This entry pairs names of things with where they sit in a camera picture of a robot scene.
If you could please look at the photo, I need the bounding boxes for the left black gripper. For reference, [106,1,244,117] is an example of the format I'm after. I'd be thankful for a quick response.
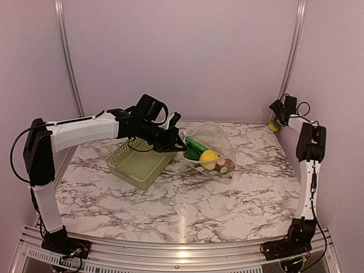
[138,119,187,152]

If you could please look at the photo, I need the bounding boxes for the green bell pepper toy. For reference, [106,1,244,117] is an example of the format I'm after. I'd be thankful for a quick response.
[268,121,281,133]

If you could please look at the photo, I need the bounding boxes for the clear zip top bag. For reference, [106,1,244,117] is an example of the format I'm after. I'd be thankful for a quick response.
[180,122,236,184]

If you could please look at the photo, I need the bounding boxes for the yellow lemon toy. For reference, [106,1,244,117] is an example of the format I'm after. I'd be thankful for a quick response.
[199,150,219,170]

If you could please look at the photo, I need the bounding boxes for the brown red potato toy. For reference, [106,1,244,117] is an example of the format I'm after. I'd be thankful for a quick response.
[216,158,235,172]

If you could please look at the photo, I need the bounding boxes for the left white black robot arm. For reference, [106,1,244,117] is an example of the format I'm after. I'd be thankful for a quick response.
[23,106,187,254]

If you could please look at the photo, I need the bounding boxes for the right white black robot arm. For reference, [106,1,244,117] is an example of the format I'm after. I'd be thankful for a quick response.
[262,96,326,259]

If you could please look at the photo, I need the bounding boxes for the pale green perforated basket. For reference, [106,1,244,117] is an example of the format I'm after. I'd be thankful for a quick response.
[106,138,177,192]

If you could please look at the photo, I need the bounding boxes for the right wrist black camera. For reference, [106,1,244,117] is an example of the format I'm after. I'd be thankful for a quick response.
[284,95,297,115]

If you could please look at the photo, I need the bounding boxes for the wrist black camera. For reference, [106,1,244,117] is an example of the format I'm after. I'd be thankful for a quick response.
[284,95,297,115]
[135,94,168,125]

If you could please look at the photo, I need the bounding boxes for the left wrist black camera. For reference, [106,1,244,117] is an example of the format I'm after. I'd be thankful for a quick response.
[135,94,168,125]

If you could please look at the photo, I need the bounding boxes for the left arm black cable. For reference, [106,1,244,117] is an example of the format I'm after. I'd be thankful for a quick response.
[10,110,105,184]

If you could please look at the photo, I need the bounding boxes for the right aluminium frame post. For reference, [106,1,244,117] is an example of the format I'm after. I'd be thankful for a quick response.
[277,0,308,99]

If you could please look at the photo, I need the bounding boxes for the front aluminium rail base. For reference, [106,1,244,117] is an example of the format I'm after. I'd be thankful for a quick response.
[11,224,342,273]

